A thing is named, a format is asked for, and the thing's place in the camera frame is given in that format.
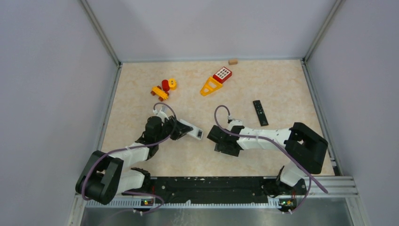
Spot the small wooden block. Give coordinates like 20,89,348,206
228,58,238,65

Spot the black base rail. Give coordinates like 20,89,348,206
118,176,300,213

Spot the yellow ring toy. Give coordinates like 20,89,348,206
168,78,177,90

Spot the yellow triangle toy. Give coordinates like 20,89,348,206
200,77,223,97

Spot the orange toy piece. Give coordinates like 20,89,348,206
151,86,169,102

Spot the red toy block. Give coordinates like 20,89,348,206
213,67,232,84

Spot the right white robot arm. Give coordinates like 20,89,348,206
207,120,328,194

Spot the white remote control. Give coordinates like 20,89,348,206
179,119,204,140

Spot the black remote control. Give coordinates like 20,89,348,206
253,100,269,126

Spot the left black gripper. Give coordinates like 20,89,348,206
156,115,193,143

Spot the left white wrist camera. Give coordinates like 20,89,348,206
153,102,169,122

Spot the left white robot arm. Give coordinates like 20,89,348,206
75,115,203,204

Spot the red cylinder toy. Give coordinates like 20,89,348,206
161,80,170,92

